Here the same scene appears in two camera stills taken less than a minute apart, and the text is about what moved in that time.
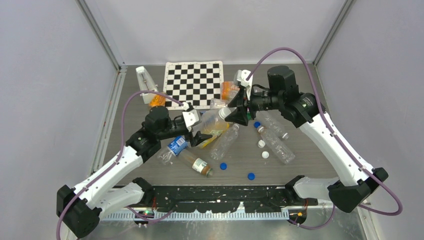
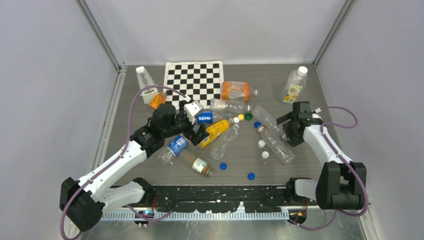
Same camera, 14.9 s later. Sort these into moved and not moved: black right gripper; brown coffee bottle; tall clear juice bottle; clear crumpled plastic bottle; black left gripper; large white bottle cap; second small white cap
Moved: tall clear juice bottle; black right gripper; large white bottle cap
Not moved: brown coffee bottle; second small white cap; clear crumpled plastic bottle; black left gripper
